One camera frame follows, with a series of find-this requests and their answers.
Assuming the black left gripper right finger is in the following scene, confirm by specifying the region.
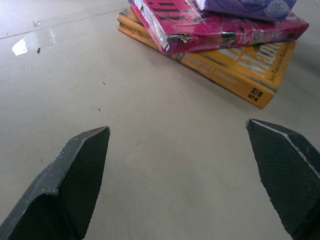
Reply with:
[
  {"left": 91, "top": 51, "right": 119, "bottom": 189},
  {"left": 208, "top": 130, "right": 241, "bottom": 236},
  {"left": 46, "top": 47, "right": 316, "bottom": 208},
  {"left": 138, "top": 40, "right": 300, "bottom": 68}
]
[{"left": 245, "top": 118, "right": 320, "bottom": 240}]

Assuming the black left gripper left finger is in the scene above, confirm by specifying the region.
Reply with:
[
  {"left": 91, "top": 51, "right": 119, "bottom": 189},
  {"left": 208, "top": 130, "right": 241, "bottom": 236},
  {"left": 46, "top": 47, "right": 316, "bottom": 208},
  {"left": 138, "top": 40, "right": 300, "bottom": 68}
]
[{"left": 0, "top": 126, "right": 111, "bottom": 240}]

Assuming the yellow hardcover book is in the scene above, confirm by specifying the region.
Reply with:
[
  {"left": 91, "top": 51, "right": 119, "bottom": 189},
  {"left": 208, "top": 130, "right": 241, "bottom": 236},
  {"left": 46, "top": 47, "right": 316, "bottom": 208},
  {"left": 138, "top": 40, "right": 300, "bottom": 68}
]
[{"left": 116, "top": 6, "right": 297, "bottom": 110}]

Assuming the magenta paperback book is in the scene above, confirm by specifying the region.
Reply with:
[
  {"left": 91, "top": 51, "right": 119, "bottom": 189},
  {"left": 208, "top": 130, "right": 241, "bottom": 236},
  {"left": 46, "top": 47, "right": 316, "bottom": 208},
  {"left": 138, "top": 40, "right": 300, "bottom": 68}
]
[{"left": 127, "top": 0, "right": 310, "bottom": 55}]

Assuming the clear tape patch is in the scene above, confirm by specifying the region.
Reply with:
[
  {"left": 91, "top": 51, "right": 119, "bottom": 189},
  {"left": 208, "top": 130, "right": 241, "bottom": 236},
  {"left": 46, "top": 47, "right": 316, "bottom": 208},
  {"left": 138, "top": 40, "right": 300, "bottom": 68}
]
[{"left": 11, "top": 27, "right": 61, "bottom": 56}]

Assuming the purple packet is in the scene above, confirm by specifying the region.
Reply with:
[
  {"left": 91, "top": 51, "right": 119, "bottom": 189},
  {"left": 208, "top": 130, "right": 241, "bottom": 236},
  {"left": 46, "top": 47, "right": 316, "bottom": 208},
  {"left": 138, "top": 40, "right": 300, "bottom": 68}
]
[{"left": 195, "top": 0, "right": 298, "bottom": 24}]

